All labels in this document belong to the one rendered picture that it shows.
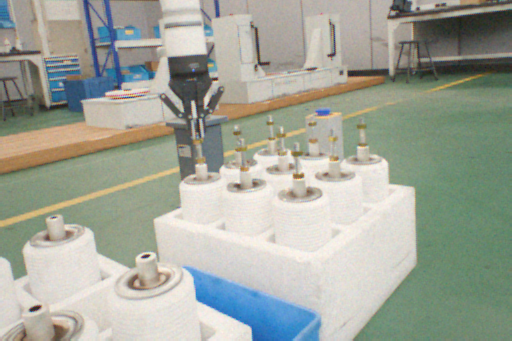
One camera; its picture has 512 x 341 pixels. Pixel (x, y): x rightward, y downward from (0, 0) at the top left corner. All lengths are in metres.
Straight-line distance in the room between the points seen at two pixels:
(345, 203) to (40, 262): 0.49
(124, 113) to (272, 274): 2.31
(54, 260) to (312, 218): 0.38
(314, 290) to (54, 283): 0.37
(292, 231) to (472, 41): 5.49
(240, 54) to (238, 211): 2.94
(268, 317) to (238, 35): 3.09
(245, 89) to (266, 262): 2.97
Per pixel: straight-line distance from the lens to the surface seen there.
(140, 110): 2.99
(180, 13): 0.82
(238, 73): 3.67
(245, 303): 0.76
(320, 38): 4.68
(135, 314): 0.49
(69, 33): 7.33
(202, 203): 0.85
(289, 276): 0.71
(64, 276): 0.70
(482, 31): 6.05
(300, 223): 0.70
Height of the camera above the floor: 0.49
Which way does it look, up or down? 12 degrees down
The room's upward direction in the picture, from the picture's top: 5 degrees counter-clockwise
